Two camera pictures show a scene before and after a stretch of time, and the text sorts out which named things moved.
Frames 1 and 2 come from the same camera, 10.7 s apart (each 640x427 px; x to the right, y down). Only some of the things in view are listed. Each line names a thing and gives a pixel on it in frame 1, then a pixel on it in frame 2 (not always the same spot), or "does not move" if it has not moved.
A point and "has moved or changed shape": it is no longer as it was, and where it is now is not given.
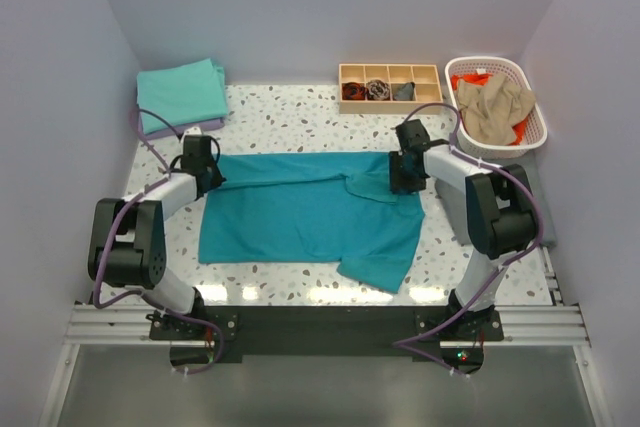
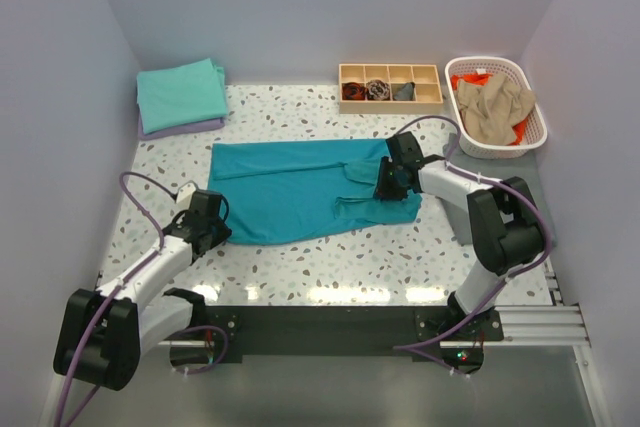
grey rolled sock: (405, 92) does not move
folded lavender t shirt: (175, 130) does not move
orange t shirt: (477, 80) does not move
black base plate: (328, 330) does not move
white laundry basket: (501, 114) does not move
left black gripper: (217, 179) to (222, 233)
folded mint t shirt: (186, 94) does not move
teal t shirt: (312, 207) has moved or changed shape
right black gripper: (397, 181) to (382, 190)
